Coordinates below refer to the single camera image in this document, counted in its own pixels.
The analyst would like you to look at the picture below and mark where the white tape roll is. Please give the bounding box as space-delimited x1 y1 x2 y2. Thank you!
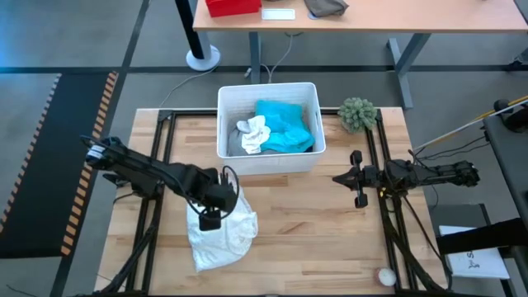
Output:
375 266 398 288

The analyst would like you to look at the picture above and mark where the pole with round grey base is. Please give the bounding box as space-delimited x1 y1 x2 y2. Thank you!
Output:
175 0 222 73

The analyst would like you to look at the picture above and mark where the grey floor cable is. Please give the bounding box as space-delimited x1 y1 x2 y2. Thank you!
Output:
158 32 296 109

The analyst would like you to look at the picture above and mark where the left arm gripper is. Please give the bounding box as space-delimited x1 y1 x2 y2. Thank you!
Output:
197 171 240 232

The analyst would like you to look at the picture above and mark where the green potted plant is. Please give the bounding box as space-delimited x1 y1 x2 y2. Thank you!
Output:
337 97 379 134

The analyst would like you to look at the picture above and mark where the dark grey folded garment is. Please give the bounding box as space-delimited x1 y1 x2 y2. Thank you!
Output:
304 0 350 18

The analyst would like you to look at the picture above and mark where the black aluminium table frame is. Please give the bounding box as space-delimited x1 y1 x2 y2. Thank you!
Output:
97 107 451 297

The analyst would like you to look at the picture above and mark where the black orange-striped floor mat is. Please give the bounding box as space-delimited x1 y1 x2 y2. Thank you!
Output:
0 72 120 259

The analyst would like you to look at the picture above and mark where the teal t-shirt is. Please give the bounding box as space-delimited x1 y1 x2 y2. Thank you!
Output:
254 99 316 153

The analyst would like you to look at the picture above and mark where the wooden desk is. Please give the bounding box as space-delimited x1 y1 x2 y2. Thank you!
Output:
192 0 528 111

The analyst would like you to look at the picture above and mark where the large white garment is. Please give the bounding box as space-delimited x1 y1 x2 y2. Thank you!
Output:
186 185 260 273

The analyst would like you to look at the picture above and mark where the black equipment stand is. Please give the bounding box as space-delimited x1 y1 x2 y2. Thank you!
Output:
428 98 528 297

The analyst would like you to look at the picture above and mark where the white printed paper sheet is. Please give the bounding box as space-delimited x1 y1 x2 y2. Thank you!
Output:
438 224 512 281

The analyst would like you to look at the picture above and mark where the yellow rod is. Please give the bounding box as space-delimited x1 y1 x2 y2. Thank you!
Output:
413 95 528 152

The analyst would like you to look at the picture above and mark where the red plastic bin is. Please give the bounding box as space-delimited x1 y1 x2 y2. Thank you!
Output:
205 0 263 18

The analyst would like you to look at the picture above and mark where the white plastic laundry basket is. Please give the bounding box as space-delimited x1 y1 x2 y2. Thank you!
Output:
216 81 327 177

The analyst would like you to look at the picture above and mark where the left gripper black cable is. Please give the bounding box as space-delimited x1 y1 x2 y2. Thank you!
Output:
221 164 242 220

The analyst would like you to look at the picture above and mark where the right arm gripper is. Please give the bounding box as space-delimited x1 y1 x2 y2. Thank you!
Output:
332 150 387 210

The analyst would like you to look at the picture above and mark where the small white cloth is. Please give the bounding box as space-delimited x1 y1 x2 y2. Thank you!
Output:
235 115 272 156

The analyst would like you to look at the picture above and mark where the white flat device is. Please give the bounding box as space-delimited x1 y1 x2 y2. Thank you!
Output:
261 7 297 21

